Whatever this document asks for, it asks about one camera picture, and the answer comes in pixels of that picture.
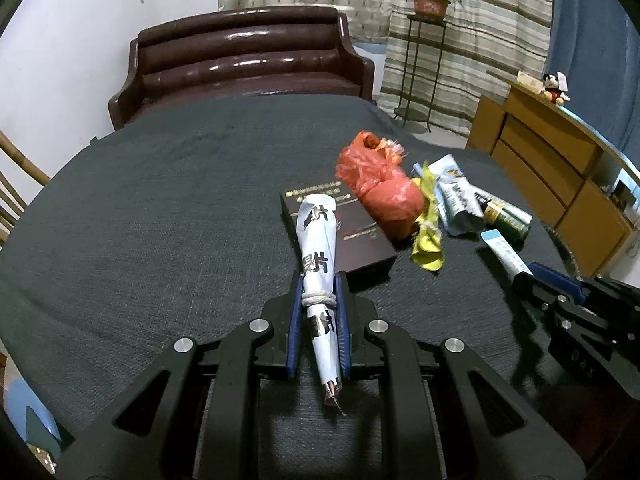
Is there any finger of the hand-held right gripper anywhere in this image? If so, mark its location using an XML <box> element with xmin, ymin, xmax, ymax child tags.
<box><xmin>529</xmin><ymin>261</ymin><xmax>640</xmax><ymax>307</ymax></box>
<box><xmin>511</xmin><ymin>271</ymin><xmax>609</xmax><ymax>347</ymax></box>

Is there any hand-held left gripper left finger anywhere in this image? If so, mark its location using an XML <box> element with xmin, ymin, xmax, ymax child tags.
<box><xmin>55</xmin><ymin>270</ymin><xmax>306</xmax><ymax>480</ymax></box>

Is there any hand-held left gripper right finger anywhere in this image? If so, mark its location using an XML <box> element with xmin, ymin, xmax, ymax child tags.
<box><xmin>334</xmin><ymin>271</ymin><xmax>586</xmax><ymax>480</ymax></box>

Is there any white blue tube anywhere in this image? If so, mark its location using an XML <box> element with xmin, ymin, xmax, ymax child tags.
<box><xmin>480</xmin><ymin>229</ymin><xmax>533</xmax><ymax>277</ymax></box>

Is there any dark brown box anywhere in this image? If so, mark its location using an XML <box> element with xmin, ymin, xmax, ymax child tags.
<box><xmin>279</xmin><ymin>180</ymin><xmax>401</xmax><ymax>281</ymax></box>

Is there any white paper cone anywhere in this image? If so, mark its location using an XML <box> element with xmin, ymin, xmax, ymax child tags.
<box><xmin>295</xmin><ymin>192</ymin><xmax>348</xmax><ymax>418</ymax></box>

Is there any yellow-green wrapper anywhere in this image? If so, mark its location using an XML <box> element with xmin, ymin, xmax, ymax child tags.
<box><xmin>410</xmin><ymin>160</ymin><xmax>446</xmax><ymax>273</ymax></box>

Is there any white and blue packet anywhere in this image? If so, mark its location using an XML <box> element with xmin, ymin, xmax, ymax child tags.
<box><xmin>412</xmin><ymin>154</ymin><xmax>488</xmax><ymax>237</ymax></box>

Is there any red plastic bag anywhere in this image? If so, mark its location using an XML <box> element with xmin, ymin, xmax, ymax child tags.
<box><xmin>335</xmin><ymin>131</ymin><xmax>426</xmax><ymax>238</ymax></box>

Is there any orange wrapper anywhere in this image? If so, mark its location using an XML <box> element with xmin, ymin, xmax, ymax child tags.
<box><xmin>369</xmin><ymin>136</ymin><xmax>405</xmax><ymax>163</ymax></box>

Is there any wooden cabinet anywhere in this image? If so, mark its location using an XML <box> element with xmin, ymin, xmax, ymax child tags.
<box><xmin>467</xmin><ymin>71</ymin><xmax>640</xmax><ymax>278</ymax></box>

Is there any dark grey tablecloth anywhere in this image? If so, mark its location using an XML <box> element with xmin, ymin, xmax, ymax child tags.
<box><xmin>0</xmin><ymin>91</ymin><xmax>596</xmax><ymax>480</ymax></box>

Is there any mouse plush toy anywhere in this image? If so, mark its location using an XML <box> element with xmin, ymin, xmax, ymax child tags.
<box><xmin>537</xmin><ymin>72</ymin><xmax>571</xmax><ymax>107</ymax></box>

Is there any black metal plant stand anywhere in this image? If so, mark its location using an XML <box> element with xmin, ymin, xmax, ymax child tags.
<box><xmin>392</xmin><ymin>14</ymin><xmax>448</xmax><ymax>133</ymax></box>

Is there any blue curtain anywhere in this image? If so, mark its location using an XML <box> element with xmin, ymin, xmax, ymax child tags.
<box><xmin>545</xmin><ymin>0</ymin><xmax>636</xmax><ymax>151</ymax></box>

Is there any striped beige curtain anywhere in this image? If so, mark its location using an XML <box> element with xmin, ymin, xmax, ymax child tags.
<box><xmin>381</xmin><ymin>0</ymin><xmax>556</xmax><ymax>137</ymax></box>

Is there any brown leather sofa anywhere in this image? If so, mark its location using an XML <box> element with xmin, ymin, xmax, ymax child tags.
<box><xmin>108</xmin><ymin>7</ymin><xmax>377</xmax><ymax>132</ymax></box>

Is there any light blue plastic object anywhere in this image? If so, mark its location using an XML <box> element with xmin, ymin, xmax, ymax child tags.
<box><xmin>4</xmin><ymin>377</ymin><xmax>61</xmax><ymax>453</ymax></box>

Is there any wooden chair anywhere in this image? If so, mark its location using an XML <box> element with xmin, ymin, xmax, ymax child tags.
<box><xmin>0</xmin><ymin>130</ymin><xmax>53</xmax><ymax>246</ymax></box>

